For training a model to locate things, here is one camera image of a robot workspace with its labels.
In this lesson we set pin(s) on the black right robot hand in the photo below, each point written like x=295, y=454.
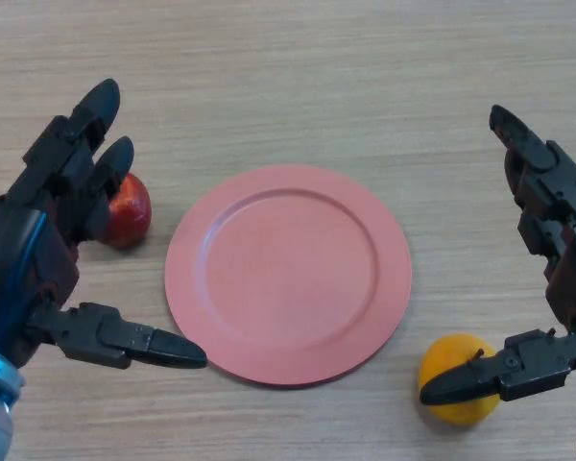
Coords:
x=568, y=269

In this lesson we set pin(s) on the pink round plate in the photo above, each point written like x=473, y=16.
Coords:
x=288, y=278

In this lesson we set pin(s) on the red apple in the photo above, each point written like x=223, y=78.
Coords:
x=132, y=211

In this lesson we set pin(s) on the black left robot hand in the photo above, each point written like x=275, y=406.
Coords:
x=24, y=249

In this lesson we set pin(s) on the yellow pear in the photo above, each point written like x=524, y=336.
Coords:
x=448, y=353

